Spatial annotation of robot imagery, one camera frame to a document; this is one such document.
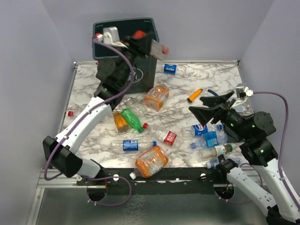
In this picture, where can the small red label bottle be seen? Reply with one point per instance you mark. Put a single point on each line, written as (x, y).
(158, 51)

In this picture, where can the small orange tea bottle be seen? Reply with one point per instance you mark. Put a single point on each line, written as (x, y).
(120, 123)

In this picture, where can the dark green trash bin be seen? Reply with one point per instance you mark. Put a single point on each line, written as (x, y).
(144, 69)

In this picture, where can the green plastic bottle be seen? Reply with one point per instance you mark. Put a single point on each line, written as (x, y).
(132, 120)

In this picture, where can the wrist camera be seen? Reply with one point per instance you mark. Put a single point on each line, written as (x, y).
(110, 36)
(243, 93)

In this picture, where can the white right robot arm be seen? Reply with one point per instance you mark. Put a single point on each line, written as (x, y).
(280, 204)

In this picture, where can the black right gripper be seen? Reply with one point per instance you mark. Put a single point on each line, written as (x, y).
(204, 113)

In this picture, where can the green cap milk tea bottle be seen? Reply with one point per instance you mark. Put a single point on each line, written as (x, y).
(215, 151)

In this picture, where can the large orange juice bottle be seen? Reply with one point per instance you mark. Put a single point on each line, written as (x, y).
(149, 163)
(156, 97)

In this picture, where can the light blue label bottle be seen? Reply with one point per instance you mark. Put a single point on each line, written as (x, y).
(209, 139)

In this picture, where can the red label clear bottle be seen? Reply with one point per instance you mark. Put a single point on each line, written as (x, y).
(167, 137)

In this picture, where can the crushed Pepsi bottle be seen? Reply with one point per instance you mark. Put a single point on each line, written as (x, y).
(198, 130)

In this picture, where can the blue label bottle near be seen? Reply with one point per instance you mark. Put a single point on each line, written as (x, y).
(132, 145)

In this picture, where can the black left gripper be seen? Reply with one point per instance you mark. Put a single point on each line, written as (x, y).
(141, 46)

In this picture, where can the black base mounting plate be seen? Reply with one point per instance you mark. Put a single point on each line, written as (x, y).
(168, 181)

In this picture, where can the clear glass-like jar bottle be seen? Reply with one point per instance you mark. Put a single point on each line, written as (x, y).
(135, 106)

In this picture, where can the red cap water bottle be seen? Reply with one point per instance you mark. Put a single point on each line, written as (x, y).
(70, 113)

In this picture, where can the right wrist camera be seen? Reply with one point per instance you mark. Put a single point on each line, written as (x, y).
(243, 93)

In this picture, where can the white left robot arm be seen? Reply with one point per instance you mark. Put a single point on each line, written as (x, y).
(116, 76)

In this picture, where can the grey white power bank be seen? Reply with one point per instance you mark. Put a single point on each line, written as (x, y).
(239, 108)

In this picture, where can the yellow utility knife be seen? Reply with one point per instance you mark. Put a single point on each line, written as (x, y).
(193, 96)

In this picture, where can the blue handled pliers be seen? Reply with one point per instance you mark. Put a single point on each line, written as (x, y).
(213, 93)

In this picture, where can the black flat box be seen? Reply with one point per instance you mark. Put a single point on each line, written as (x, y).
(232, 137)

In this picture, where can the Pepsi label bottle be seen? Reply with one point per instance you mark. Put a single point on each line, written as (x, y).
(174, 69)

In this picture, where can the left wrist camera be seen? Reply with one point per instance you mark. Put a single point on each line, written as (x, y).
(110, 36)

